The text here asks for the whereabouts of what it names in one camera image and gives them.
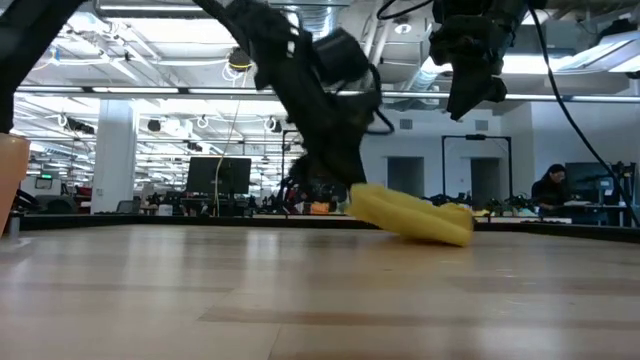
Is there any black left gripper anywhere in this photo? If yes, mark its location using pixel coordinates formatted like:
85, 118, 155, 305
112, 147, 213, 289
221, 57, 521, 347
259, 29, 384, 190

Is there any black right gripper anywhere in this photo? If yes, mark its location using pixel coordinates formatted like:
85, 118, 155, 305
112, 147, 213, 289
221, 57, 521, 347
429, 0, 526, 121

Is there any large yellow microfiber towel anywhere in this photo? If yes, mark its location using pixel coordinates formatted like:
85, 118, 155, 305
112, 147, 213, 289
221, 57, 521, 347
344, 183, 475, 248

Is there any black tall metal rack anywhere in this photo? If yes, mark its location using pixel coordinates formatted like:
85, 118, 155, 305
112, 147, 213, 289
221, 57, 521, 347
440, 133, 514, 200

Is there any grey door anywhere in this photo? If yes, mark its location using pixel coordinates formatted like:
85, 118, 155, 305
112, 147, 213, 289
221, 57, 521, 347
469, 157, 502, 204
387, 156, 425, 199

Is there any black office monitor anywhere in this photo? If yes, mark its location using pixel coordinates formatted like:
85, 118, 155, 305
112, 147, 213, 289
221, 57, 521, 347
185, 156, 253, 197

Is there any person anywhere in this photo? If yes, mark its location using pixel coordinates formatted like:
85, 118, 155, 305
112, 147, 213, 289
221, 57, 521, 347
530, 163, 577, 212

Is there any dark desk monitor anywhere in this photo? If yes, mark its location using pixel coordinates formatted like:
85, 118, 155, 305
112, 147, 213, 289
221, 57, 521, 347
564, 161, 610, 204

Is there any black robot equipment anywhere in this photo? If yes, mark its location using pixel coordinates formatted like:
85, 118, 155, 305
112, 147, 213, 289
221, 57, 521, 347
607, 160, 639, 227

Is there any white square pillar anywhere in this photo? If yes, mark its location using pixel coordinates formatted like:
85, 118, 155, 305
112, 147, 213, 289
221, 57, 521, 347
91, 99, 139, 215

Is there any orange plastic tray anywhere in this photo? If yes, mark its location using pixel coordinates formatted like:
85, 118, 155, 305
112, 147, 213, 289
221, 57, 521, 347
0, 132, 32, 237

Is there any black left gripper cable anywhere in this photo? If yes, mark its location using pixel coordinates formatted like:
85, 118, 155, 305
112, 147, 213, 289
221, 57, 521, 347
363, 63, 396, 137

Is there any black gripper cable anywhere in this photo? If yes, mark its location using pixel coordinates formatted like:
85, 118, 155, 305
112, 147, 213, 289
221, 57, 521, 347
363, 63, 396, 137
526, 0, 640, 227

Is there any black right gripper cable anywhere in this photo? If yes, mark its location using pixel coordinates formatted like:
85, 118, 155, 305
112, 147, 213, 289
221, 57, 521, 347
526, 0, 640, 227

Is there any hanging yellow cord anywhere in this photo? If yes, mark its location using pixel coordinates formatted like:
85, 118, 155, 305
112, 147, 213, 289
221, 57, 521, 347
213, 99, 242, 217

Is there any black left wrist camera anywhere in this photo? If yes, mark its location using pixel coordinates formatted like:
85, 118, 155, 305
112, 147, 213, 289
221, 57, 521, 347
312, 27, 372, 86

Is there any ceiling cable reel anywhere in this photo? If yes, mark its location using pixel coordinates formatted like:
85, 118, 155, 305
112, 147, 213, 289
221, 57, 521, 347
228, 47, 253, 73

